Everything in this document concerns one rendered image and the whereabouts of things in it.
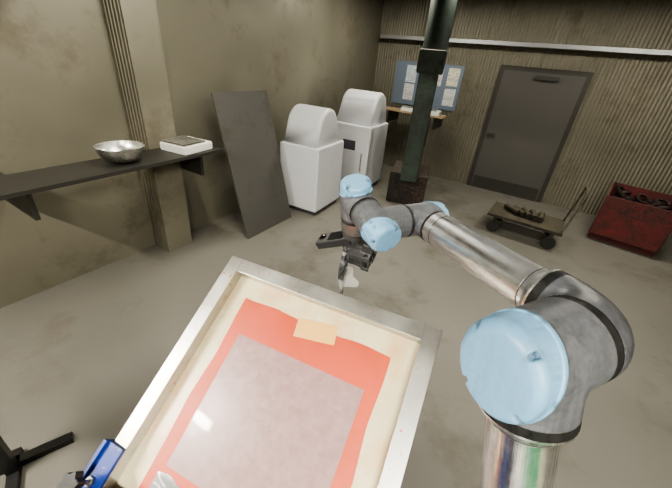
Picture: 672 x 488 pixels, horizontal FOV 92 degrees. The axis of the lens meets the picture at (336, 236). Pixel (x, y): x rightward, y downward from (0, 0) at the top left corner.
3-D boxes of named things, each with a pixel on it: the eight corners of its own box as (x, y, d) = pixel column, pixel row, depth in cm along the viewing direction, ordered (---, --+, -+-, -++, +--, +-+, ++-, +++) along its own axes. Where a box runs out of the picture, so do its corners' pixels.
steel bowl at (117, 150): (132, 153, 295) (129, 138, 288) (156, 161, 279) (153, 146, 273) (89, 161, 267) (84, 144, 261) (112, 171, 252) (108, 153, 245)
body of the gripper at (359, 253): (367, 274, 90) (368, 244, 81) (339, 265, 92) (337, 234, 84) (376, 255, 94) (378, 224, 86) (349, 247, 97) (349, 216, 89)
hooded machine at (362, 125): (347, 173, 661) (356, 87, 583) (381, 183, 628) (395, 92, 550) (325, 183, 599) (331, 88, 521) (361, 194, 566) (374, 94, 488)
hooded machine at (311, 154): (308, 191, 561) (312, 100, 490) (342, 201, 531) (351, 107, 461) (277, 205, 499) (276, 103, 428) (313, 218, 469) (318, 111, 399)
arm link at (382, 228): (421, 222, 68) (395, 193, 76) (375, 229, 64) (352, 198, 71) (410, 250, 73) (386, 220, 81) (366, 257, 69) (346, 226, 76)
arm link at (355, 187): (348, 195, 70) (333, 175, 76) (348, 232, 78) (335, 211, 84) (380, 186, 72) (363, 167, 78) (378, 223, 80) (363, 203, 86)
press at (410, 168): (373, 197, 557) (404, -15, 416) (396, 184, 628) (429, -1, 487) (416, 211, 521) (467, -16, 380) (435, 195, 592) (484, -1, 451)
